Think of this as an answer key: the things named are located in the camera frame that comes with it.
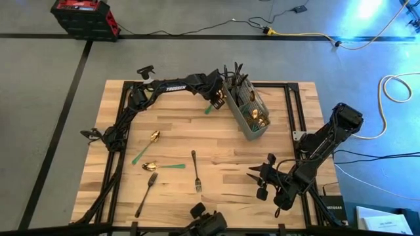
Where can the black table-level camera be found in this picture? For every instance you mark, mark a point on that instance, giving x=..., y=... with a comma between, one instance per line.
x=210, y=224

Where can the black power adapter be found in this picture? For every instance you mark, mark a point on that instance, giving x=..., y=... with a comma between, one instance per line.
x=300, y=8

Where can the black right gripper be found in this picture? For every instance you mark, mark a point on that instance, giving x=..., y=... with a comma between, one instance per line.
x=279, y=182

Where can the yellow label spray cleaner bottle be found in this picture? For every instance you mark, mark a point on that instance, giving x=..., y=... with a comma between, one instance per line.
x=146, y=72

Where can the grey mesh cutlery basket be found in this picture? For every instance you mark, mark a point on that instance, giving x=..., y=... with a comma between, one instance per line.
x=238, y=113

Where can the white booklet box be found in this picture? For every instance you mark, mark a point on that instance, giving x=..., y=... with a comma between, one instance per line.
x=384, y=223

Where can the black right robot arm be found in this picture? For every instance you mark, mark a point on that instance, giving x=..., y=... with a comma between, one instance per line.
x=321, y=141

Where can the black floor stand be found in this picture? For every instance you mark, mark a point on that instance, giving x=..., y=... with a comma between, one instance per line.
x=414, y=23

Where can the black metal fork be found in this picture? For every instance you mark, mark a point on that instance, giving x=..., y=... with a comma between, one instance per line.
x=151, y=182
x=245, y=78
x=196, y=167

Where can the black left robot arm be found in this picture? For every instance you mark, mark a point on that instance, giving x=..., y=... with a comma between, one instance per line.
x=170, y=88

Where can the black metal table frame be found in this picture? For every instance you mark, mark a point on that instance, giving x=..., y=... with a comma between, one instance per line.
x=272, y=85

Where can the grey mounting plate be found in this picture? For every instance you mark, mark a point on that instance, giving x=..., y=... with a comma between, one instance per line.
x=297, y=135

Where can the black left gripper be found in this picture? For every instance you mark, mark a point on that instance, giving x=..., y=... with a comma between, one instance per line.
x=215, y=83

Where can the black network switch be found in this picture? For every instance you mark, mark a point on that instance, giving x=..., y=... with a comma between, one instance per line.
x=334, y=209

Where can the red black toolbox stack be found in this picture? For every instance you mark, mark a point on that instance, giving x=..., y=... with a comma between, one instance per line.
x=85, y=19

